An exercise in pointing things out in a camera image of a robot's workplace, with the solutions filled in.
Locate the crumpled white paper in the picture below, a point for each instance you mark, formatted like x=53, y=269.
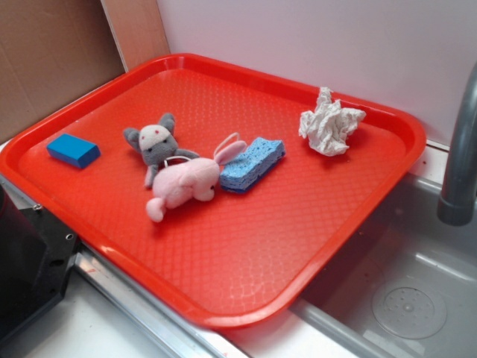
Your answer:
x=329, y=125

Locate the blue rectangular block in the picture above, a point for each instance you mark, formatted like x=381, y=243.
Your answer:
x=74, y=151

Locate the grey faucet spout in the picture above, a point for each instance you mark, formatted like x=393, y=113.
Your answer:
x=458, y=195

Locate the brown cardboard panel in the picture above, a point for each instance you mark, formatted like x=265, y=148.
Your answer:
x=54, y=52

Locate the grey sink basin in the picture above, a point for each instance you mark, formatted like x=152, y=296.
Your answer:
x=403, y=285

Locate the grey plush toy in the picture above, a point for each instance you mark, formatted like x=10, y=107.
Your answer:
x=156, y=143

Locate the blue sponge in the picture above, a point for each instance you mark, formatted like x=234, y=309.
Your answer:
x=247, y=169

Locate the pink plush bunny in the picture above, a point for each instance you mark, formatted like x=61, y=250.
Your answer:
x=192, y=179

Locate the red plastic tray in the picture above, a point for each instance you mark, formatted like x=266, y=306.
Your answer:
x=239, y=258

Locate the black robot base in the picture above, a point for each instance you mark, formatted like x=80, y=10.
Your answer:
x=37, y=254

